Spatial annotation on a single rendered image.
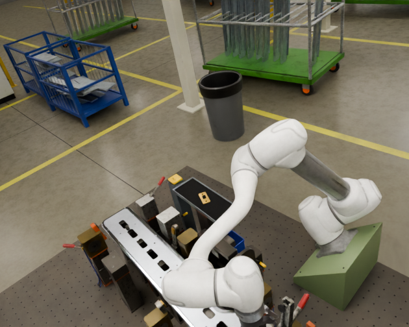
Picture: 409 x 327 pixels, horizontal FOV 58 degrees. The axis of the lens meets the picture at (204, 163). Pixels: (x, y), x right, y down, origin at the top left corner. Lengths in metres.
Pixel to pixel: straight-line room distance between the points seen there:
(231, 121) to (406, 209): 2.01
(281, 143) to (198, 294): 0.61
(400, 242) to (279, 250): 1.31
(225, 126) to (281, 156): 2.94
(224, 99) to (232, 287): 3.25
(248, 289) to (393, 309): 1.08
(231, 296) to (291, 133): 0.62
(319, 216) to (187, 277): 0.95
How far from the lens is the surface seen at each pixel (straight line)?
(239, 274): 1.00
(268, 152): 1.37
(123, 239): 2.01
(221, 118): 4.23
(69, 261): 2.51
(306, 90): 5.22
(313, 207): 1.86
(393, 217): 3.41
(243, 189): 1.32
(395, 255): 3.14
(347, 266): 1.75
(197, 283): 1.06
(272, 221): 2.32
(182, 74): 5.18
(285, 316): 1.42
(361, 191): 1.79
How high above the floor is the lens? 2.34
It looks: 35 degrees down
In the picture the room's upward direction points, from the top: 12 degrees counter-clockwise
